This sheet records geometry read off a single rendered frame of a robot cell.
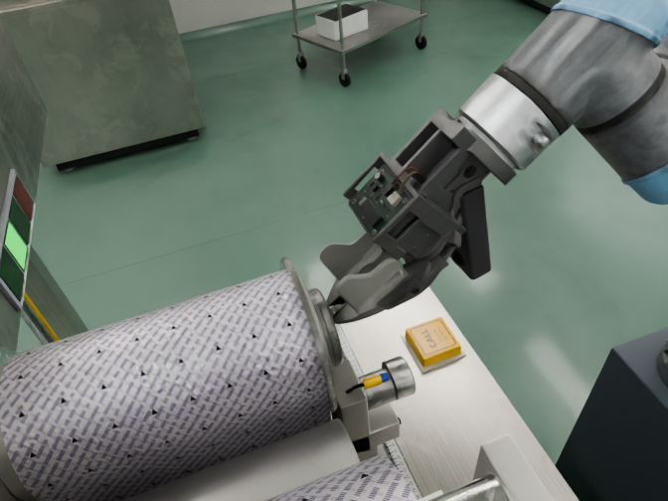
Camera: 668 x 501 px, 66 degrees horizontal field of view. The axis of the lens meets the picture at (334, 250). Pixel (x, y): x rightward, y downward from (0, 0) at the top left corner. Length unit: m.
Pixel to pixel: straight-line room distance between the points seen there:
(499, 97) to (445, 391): 0.54
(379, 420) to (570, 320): 1.69
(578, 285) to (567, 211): 0.49
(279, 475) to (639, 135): 0.38
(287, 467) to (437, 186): 0.25
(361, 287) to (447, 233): 0.09
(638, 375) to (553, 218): 1.74
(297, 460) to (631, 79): 0.38
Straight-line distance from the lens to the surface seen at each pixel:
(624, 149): 0.48
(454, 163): 0.42
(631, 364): 0.96
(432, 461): 0.80
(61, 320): 1.52
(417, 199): 0.40
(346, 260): 0.49
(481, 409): 0.85
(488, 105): 0.43
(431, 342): 0.88
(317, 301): 0.45
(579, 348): 2.12
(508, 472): 0.19
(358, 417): 0.51
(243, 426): 0.45
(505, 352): 2.04
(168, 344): 0.43
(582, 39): 0.44
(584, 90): 0.44
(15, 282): 0.79
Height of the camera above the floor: 1.63
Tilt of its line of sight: 43 degrees down
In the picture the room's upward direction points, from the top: 7 degrees counter-clockwise
